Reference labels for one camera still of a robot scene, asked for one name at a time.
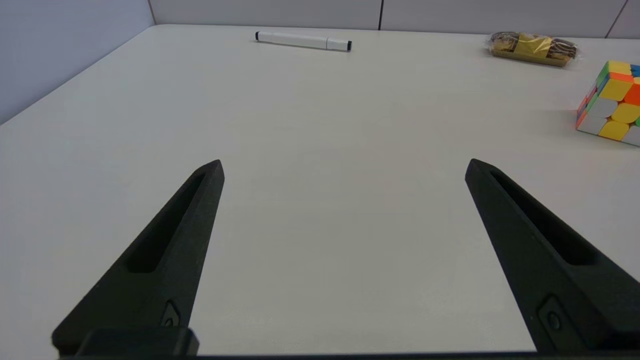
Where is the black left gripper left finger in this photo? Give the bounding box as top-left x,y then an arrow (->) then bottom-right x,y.
51,159 -> 225,356

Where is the white marker pen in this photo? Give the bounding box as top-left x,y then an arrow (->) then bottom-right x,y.
255,31 -> 353,52

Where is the multicoloured rubiks cube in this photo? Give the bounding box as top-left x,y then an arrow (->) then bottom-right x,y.
575,60 -> 640,147

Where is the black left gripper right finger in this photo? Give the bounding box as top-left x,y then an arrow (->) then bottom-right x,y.
465,158 -> 640,354

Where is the wrapped chocolate snack pack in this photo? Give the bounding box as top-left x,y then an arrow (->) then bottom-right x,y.
486,31 -> 581,68

